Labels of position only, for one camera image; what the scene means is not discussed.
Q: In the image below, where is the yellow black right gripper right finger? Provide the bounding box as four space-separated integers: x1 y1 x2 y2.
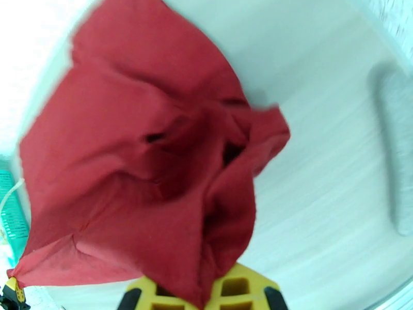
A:
206 262 290 310

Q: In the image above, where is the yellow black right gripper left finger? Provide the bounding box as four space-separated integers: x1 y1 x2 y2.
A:
117 275 201 310

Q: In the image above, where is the red shirt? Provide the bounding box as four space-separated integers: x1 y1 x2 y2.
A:
7 0 291 310

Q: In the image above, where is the teal plastic laundry basket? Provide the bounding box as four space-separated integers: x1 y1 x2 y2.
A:
0 154 31 268

